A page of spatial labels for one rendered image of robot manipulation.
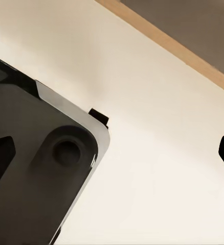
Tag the cabinet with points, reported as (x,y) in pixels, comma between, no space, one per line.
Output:
(196,24)

